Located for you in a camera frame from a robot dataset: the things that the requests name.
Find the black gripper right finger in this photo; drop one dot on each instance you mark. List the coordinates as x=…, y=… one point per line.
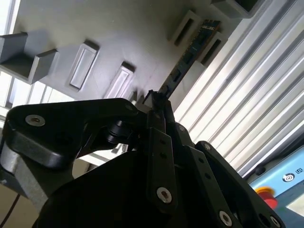
x=213, y=190

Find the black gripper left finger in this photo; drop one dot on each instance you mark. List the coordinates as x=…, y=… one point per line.
x=59, y=133

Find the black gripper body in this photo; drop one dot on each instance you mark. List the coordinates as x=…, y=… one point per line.
x=107, y=194

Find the dark RAM stick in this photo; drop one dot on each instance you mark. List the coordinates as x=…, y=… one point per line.
x=190, y=54

